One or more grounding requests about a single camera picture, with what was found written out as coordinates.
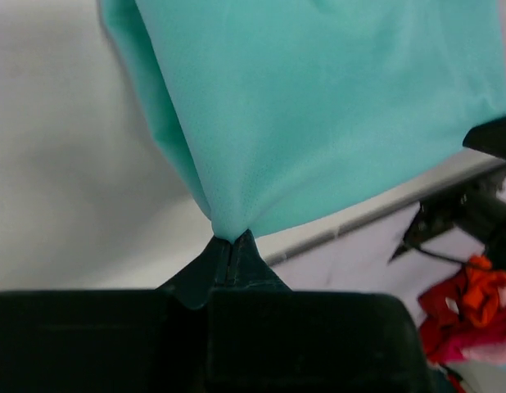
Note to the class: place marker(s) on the red and orange clothes pile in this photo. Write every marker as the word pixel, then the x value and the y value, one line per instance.
pixel 466 316

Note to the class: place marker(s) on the teal t-shirt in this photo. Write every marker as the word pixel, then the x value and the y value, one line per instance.
pixel 278 113

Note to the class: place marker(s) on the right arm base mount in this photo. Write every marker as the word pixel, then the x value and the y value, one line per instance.
pixel 471 205

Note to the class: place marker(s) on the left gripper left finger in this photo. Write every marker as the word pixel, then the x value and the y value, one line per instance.
pixel 137 340

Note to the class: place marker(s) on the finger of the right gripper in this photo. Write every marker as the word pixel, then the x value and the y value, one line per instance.
pixel 488 138

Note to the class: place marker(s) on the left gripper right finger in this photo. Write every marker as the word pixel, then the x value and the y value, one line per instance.
pixel 265 337

